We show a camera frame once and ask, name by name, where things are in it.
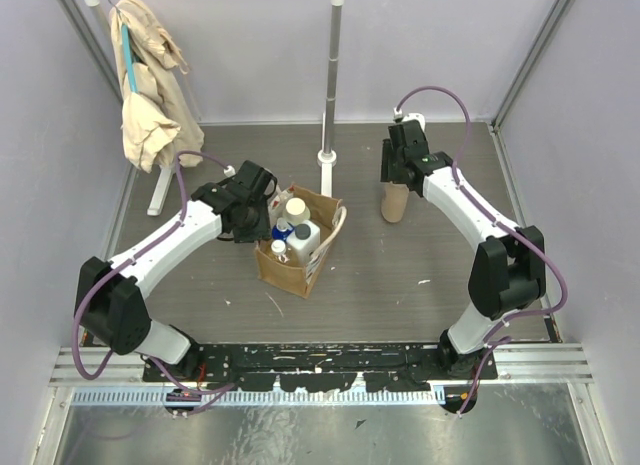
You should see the blue clothes hanger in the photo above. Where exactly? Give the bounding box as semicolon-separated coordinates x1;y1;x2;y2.
121;23;138;93

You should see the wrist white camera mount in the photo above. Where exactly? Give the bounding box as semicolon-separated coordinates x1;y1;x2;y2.
393;109;426;132
224;165;236;178

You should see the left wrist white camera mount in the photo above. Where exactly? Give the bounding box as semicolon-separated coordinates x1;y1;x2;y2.
224;165;236;178

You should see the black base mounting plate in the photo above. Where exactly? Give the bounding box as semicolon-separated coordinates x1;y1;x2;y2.
166;342;497;393

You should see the beige pump bottle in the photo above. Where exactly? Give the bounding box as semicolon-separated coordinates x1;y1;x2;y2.
380;183;409;224

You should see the metal clothes rack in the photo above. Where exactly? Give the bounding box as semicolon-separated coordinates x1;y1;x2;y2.
79;0;347;217

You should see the beige hanging cloth garment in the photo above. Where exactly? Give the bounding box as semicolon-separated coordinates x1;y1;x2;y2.
110;0;204;173

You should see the brown canvas tote bag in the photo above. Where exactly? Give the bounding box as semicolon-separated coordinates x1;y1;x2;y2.
254;184;347;298

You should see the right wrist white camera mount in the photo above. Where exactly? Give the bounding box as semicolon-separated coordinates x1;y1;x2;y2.
393;109;426;132

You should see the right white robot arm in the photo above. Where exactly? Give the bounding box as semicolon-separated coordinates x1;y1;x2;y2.
381;114;546;379

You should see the clear amber liquid bottle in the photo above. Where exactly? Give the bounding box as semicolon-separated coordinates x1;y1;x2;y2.
269;239;291;264

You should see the slotted cable duct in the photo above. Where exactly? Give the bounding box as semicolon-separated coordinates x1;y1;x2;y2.
71;386;445;408

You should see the white bottle grey cap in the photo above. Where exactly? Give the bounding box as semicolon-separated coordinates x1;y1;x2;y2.
286;220;321;266

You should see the green bottle beige cap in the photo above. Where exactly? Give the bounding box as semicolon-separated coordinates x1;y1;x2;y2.
282;197;311;229

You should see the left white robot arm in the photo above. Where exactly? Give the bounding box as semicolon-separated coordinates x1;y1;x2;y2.
72;160;278;381

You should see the orange blue spray bottle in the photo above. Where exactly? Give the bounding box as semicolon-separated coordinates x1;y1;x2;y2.
271;217;295;242

